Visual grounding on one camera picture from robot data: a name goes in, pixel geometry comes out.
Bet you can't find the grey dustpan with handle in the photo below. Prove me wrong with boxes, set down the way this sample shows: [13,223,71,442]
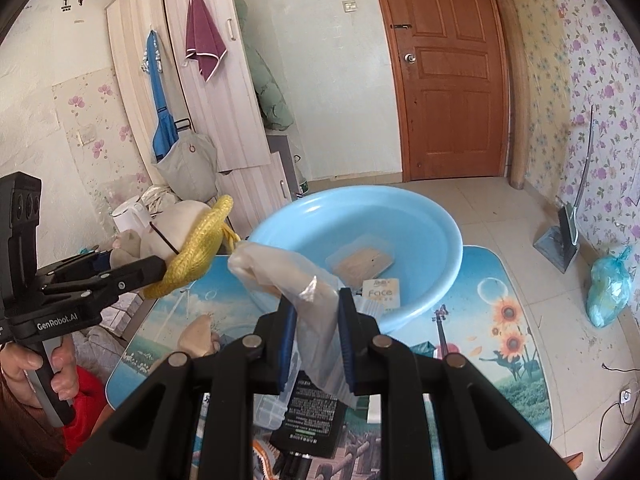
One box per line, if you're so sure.
[532,105,596,275]

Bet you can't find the pale green coat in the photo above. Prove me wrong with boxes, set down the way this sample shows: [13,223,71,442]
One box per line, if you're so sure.
[234,0,295,131]

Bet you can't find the small grey cabinet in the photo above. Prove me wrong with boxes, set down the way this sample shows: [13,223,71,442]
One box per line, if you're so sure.
[265,130,301,201]

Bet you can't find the grey fabric bag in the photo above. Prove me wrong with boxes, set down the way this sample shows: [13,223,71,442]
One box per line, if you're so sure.
[152,132,218,201]

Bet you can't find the white electric kettle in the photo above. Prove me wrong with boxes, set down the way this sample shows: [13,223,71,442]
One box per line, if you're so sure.
[110,199,151,235]

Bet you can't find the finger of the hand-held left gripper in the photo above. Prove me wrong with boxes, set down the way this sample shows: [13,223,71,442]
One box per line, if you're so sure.
[42,249,116,283]
[42,255,168,311]

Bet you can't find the light blue plastic basin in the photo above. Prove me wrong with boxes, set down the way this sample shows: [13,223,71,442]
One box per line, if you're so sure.
[246,186,463,348]

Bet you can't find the person's red clothing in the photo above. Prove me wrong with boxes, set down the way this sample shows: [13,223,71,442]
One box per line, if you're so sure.
[62,365,108,453]

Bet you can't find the brown wooden door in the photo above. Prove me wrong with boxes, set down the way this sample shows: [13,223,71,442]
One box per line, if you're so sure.
[367,0,511,181]

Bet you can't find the white wooden massager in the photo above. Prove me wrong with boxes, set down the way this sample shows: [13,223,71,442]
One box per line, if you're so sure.
[111,199,221,273]

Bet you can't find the black bottle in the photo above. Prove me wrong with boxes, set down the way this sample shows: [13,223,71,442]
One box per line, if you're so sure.
[270,370,351,480]

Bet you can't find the blue apron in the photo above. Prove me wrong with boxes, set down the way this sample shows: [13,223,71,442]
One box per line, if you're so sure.
[145,30,181,163]

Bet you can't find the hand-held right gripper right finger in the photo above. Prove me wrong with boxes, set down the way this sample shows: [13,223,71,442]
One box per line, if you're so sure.
[339,287,576,480]

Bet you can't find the blue plastic bag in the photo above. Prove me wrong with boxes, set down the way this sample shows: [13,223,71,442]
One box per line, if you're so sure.
[585,246,635,329]

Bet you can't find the clear plastic bag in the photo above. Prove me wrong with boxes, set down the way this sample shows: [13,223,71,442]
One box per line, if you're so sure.
[227,240,358,408]

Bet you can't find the person's left forearm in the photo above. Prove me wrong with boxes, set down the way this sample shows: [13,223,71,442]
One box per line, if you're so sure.
[0,375,66,476]

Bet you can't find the clear cotton swab box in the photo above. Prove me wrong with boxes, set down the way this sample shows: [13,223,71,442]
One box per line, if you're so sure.
[325,234,396,288]

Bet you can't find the white packet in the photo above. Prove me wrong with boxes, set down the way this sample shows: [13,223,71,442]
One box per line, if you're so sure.
[361,277,402,318]

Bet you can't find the maroon towel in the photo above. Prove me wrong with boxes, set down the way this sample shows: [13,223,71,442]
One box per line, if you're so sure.
[185,0,227,82]

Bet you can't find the rolled floral mat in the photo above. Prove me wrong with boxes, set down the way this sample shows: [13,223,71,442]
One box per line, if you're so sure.
[495,0,571,191]

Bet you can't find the person's left hand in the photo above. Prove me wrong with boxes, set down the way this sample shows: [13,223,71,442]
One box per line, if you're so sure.
[0,341,80,401]

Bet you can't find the thin black stick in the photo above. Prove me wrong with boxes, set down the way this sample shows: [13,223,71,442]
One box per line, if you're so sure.
[149,221,182,257]

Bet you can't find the light wood wardrobe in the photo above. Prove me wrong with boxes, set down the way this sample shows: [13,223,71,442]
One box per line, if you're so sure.
[105,0,296,241]

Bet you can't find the black floor cable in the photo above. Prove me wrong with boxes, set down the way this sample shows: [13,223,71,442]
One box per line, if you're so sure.
[597,362,636,436]

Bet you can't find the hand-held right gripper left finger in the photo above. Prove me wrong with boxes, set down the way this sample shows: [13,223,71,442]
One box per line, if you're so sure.
[55,300,301,480]

